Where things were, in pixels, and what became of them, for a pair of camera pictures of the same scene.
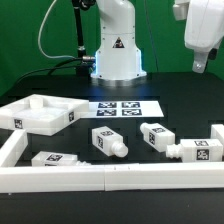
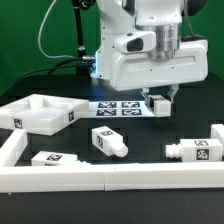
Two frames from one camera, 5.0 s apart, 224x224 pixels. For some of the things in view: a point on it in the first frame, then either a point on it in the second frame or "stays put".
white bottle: x=196 y=150 stays put
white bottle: x=157 y=136 to x=159 y=106
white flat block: x=44 y=158 stays put
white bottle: x=109 y=142 stays put
